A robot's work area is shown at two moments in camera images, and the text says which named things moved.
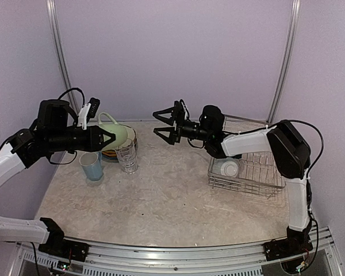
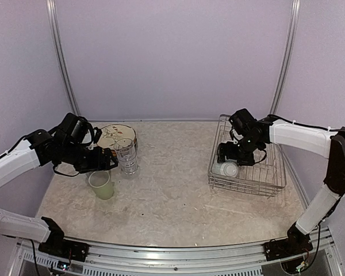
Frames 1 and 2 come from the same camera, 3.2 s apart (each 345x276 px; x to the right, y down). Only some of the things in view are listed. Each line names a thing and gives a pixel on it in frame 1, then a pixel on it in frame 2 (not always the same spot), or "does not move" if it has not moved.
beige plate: [131, 137] to [111, 133]
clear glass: [127, 157] does not move
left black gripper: [92, 143] to [96, 165]
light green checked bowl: [226, 166] does not move
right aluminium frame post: [295, 8] does not move
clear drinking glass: [126, 155] does not move
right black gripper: [175, 134] to [248, 160]
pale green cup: [123, 134] to [100, 181]
